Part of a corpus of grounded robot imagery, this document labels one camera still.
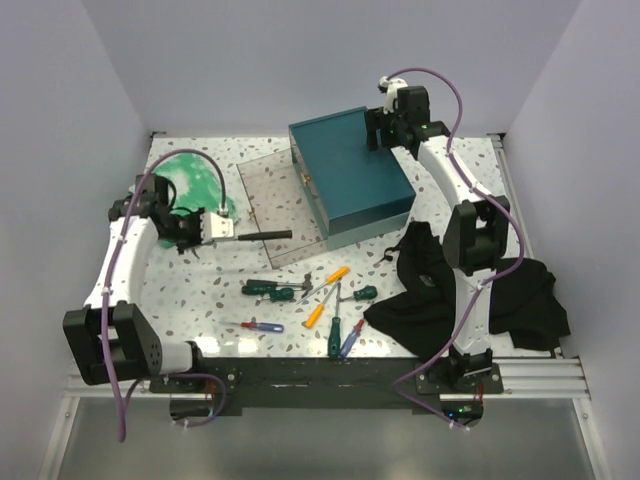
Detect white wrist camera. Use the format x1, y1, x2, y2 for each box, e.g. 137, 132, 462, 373
378, 76, 408, 114
200, 211, 236, 245

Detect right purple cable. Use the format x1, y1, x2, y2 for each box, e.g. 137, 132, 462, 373
393, 67, 526, 416

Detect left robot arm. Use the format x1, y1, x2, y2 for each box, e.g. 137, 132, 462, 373
62, 174, 207, 392

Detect teal drawer box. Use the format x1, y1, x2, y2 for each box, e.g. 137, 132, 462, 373
288, 106, 416, 251

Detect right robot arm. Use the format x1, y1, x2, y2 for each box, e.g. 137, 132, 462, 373
365, 77, 510, 393

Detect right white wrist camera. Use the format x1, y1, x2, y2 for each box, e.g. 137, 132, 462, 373
378, 76, 408, 114

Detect transparent drawer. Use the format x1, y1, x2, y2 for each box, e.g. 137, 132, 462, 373
238, 150, 327, 269

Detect black cloth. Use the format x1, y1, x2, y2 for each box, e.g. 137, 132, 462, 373
364, 221, 570, 361

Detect green white cloth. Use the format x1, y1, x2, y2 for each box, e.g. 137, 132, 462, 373
148, 148, 238, 248

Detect yellow screwdriver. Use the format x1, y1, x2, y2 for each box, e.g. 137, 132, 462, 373
303, 282, 340, 329
298, 266, 350, 303

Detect large black-handled hammer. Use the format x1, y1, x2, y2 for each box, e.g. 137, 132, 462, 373
188, 230, 293, 258

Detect green stubby screwdriver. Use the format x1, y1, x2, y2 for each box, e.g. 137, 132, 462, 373
340, 285, 378, 301
263, 287, 295, 302

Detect green long screwdriver front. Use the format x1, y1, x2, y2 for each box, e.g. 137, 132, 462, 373
327, 281, 341, 359

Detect blue red screwdriver front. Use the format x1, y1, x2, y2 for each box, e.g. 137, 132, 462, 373
339, 319, 365, 358

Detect small claw hammer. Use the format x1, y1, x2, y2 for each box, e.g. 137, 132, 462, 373
280, 272, 313, 296

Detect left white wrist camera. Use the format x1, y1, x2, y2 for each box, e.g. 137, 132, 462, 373
200, 211, 236, 245

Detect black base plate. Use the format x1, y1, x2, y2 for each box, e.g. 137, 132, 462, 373
149, 357, 504, 419

